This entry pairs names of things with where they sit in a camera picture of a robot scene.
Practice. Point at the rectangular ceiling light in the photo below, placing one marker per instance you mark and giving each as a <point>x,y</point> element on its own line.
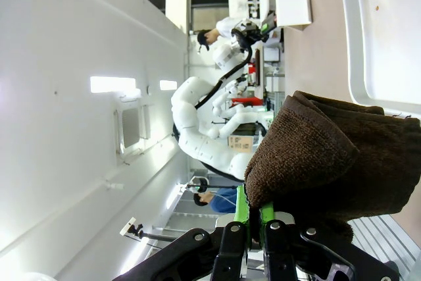
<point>167,85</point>
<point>112,84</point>

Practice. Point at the brown cardboard box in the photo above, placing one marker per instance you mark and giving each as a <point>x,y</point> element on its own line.
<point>240,143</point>

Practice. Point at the white equipment box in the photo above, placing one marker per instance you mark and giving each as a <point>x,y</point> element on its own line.
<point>243,6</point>

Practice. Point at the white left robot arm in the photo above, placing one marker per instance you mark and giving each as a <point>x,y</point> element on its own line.
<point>187,110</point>

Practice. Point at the person in blue shirt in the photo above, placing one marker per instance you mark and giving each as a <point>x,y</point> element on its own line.
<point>223,202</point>

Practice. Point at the white lint roller stand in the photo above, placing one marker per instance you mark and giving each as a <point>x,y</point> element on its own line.
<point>292,8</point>

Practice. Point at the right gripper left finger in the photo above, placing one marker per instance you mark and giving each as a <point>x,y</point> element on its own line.
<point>230,254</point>

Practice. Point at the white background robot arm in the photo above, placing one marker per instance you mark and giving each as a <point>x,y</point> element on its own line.
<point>237,119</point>

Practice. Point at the grey ribbed base plate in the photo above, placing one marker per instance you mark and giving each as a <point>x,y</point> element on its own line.
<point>385,241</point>

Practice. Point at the ceiling air conditioner unit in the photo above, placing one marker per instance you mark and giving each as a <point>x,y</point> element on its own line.
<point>131,126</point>

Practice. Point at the black camera on pole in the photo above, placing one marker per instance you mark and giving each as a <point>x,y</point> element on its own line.
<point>136,231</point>

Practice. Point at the person with black cap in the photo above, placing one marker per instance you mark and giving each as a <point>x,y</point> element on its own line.
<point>223,27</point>

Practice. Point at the silver metal tray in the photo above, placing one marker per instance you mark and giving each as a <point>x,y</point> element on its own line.
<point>388,47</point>

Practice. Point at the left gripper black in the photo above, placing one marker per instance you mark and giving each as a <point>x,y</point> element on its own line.
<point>252,32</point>

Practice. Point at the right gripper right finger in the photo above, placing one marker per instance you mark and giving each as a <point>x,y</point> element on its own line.
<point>283,254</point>

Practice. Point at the dark brown terry cloth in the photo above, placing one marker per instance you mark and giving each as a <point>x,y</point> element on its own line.
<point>312,149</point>

